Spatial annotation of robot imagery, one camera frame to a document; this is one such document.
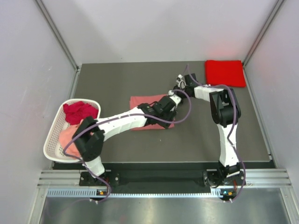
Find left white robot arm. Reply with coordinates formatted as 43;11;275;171
72;94;181;185

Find crimson crumpled t shirt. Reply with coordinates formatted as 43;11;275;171
63;101;99;125

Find left aluminium frame post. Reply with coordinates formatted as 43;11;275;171
32;0;80;70

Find grey slotted cable duct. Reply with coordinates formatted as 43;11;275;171
47;188;232;198

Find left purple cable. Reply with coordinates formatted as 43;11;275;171
63;89;192;204

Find right aluminium frame post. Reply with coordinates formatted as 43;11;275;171
242;0;287;67

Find aluminium frame post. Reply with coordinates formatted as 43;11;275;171
242;0;287;67
32;0;80;70

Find light pink t shirt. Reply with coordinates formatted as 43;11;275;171
58;120;83;158

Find purple cable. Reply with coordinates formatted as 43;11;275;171
184;64;246;203
63;89;192;204

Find white plastic laundry basket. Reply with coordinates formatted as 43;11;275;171
43;98;101;163

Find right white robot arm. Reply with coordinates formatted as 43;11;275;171
174;73;241;186

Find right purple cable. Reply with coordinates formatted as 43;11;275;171
184;64;246;203

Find salmon pink t shirt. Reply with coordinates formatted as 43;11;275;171
130;95;174;131

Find folded red t shirt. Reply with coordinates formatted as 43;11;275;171
205;60;246;88

